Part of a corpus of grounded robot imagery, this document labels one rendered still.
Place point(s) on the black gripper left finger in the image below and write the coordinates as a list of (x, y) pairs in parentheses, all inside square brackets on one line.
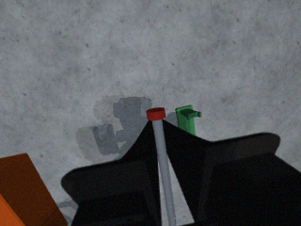
[(136, 170)]

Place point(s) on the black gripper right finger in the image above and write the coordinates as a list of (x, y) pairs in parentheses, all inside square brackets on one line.
[(193, 160)]

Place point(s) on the grey tapered pin with red cap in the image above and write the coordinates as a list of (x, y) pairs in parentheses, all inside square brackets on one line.
[(156, 115)]

